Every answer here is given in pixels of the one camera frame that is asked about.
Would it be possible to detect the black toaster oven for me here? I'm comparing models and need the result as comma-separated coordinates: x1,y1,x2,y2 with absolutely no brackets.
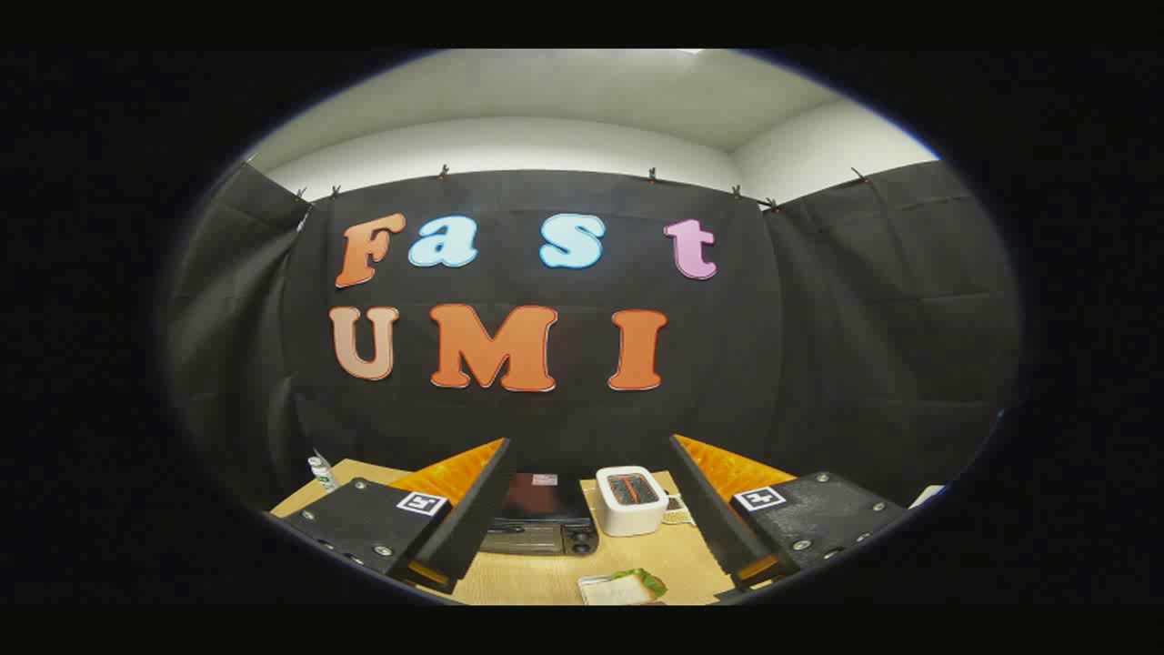
479,471,600,558

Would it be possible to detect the white bread lettuce sandwich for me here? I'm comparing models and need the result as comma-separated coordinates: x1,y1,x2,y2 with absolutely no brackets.
589,569,668,606

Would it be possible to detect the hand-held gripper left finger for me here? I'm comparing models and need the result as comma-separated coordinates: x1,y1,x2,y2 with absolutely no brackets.
282,438,515,597

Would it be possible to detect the white slotted plastic tray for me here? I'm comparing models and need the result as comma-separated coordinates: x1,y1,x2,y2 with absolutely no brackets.
577,573,670,606

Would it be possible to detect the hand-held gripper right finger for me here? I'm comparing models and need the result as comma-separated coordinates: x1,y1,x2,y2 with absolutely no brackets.
668,434,910,592

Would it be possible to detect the white pop-up toaster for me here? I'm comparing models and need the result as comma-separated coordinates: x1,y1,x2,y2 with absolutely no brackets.
596,465,671,538

